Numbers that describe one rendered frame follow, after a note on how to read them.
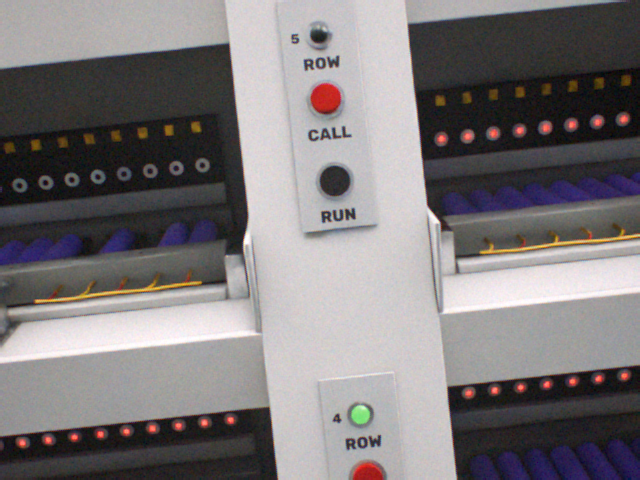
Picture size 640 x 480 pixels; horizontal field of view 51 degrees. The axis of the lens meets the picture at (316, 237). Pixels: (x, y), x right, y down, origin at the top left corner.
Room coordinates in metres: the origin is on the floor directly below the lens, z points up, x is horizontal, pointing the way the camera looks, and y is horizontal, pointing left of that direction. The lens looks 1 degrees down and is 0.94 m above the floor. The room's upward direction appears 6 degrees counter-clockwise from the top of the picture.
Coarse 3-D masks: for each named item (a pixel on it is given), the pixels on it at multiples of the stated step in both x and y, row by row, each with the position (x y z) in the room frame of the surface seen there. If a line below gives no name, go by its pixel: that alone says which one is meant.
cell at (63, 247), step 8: (64, 240) 0.49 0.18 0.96; (72, 240) 0.49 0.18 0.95; (80, 240) 0.50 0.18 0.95; (56, 248) 0.47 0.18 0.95; (64, 248) 0.48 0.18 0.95; (72, 248) 0.48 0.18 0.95; (80, 248) 0.50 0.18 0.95; (48, 256) 0.45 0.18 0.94; (56, 256) 0.46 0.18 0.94; (64, 256) 0.47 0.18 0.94
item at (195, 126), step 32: (96, 128) 0.51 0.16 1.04; (128, 128) 0.51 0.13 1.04; (160, 128) 0.51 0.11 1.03; (192, 128) 0.51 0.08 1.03; (0, 160) 0.52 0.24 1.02; (32, 160) 0.52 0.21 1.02; (64, 160) 0.52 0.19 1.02; (96, 160) 0.52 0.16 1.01; (128, 160) 0.52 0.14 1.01; (160, 160) 0.52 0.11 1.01; (192, 160) 0.52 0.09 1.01; (0, 192) 0.52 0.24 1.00; (32, 192) 0.53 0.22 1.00; (64, 192) 0.53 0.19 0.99; (96, 192) 0.53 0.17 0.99
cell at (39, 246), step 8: (40, 240) 0.49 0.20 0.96; (48, 240) 0.50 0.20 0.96; (32, 248) 0.48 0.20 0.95; (40, 248) 0.48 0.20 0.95; (48, 248) 0.49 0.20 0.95; (16, 256) 0.46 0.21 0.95; (24, 256) 0.46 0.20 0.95; (32, 256) 0.47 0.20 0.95; (40, 256) 0.48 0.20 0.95; (8, 264) 0.45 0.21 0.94
